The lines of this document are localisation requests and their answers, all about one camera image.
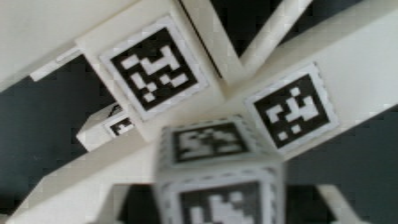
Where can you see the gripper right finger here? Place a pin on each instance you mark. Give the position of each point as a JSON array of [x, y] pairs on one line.
[[342, 210]]

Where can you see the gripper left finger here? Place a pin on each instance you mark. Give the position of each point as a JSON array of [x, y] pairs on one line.
[[109, 215]]

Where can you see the white chair back frame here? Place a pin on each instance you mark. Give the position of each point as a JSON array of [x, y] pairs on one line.
[[307, 87]]

